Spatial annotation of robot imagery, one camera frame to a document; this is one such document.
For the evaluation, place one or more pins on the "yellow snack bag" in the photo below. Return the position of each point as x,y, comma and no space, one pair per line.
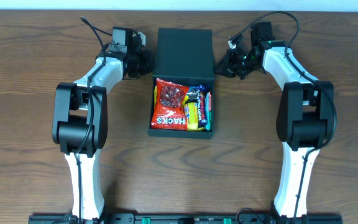
154,95

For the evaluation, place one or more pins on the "KitKat Milo chunky bar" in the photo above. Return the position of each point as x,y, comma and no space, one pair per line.
208,102

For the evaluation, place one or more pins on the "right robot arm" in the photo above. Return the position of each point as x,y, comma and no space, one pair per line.
306,118

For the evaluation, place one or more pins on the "blue Oreo cookie pack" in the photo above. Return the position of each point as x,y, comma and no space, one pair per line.
193,94

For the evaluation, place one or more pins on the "dark green box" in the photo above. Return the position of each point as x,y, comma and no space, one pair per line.
185,56

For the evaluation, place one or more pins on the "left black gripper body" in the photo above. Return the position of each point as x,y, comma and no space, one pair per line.
145,64

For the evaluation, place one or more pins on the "yellow candy roll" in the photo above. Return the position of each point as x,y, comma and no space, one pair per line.
194,117

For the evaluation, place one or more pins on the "red Hacks candy bag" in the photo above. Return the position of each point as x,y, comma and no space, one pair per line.
168,109

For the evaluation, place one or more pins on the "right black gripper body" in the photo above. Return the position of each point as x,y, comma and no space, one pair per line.
233,62

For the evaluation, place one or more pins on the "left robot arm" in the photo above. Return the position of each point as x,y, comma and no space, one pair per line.
80,117

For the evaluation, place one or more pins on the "blue Dairy Milk bar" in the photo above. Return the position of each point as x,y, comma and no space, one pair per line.
201,109

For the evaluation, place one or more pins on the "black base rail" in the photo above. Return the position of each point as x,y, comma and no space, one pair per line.
244,218

